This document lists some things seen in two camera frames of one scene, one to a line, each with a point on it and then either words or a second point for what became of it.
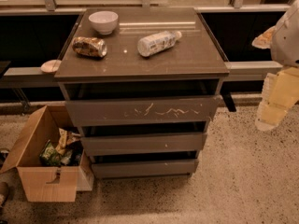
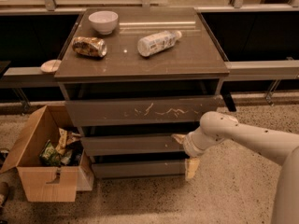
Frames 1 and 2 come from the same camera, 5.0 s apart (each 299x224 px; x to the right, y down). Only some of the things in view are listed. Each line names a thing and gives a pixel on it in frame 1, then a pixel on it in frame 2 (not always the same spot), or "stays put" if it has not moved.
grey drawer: (144, 144) stays put
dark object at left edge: (4, 193) stays put
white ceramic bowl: (104, 21) stays put
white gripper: (287, 41) → (189, 147)
